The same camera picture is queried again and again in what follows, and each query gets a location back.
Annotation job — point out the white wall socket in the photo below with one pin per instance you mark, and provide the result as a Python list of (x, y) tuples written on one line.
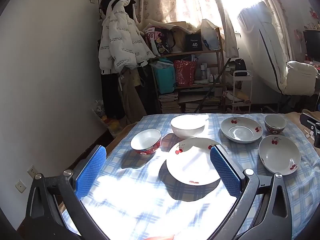
[(20, 186), (32, 171)]

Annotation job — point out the white plastic bag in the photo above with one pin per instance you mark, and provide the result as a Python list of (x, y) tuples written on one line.
[(210, 35)]

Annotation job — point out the patterned plastic bag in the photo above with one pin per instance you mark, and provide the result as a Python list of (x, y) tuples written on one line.
[(103, 112)]

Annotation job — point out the row of toiletry bottles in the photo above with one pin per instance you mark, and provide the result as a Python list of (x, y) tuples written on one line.
[(208, 73)]

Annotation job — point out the tall stack of books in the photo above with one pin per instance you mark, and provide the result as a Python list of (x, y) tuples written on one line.
[(168, 103)]

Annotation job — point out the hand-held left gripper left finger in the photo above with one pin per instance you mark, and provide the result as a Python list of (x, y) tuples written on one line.
[(91, 170)]

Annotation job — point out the plain white bowl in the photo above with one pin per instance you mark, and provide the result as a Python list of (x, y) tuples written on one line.
[(187, 127)]

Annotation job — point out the wide pile of books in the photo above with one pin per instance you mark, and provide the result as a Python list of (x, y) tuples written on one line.
[(207, 105)]

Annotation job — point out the beige trousers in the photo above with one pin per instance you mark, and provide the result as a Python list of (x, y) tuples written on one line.
[(130, 97)]

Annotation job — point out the small cherry cup bowl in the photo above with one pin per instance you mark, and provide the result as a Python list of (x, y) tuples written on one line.
[(275, 123)]

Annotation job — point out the white cherry bowl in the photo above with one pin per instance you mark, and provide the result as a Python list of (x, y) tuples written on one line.
[(277, 155)]

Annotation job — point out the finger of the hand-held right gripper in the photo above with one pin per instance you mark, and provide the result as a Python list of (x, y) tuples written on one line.
[(318, 138), (310, 121)]

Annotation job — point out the wooden shelf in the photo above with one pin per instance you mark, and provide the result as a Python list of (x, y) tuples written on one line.
[(190, 52)]

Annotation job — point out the white trolley cart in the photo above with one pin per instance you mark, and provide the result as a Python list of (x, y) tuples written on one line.
[(235, 80)]

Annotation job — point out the black pole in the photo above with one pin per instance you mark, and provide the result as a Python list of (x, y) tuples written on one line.
[(212, 86)]

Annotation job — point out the black trousers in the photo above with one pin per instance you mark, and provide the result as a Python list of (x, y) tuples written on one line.
[(110, 95)]

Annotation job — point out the blue plaid tablecloth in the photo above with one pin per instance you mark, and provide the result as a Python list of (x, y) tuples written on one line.
[(140, 170)]

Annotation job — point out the white puffer jacket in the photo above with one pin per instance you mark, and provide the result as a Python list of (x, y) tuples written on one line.
[(120, 42)]

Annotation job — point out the black patterned tote bag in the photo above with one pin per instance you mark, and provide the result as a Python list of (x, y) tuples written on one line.
[(160, 42)]

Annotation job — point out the deep white cherry plate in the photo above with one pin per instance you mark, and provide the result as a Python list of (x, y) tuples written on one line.
[(240, 130)]

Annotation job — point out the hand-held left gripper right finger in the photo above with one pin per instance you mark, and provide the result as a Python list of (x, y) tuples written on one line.
[(225, 172)]

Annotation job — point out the black box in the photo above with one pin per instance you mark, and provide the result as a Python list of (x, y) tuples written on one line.
[(193, 43)]

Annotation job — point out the red bowl white interior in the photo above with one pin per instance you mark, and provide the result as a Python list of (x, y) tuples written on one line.
[(145, 140)]

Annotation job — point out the brown paper bag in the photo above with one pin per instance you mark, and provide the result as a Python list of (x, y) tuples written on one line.
[(178, 37)]

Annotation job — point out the red patterned bag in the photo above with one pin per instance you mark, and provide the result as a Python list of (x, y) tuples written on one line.
[(185, 73)]

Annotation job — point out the black cap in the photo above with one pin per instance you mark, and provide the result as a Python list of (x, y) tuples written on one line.
[(107, 0)]

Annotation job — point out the teal bag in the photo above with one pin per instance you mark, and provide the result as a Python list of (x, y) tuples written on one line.
[(165, 78)]

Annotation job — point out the white padded cushion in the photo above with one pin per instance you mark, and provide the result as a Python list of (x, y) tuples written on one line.
[(300, 77)]

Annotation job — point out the black monitor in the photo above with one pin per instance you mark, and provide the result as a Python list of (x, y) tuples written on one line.
[(313, 45)]

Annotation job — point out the floral curtain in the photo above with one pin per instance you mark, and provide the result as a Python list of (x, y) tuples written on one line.
[(175, 2), (277, 17)]

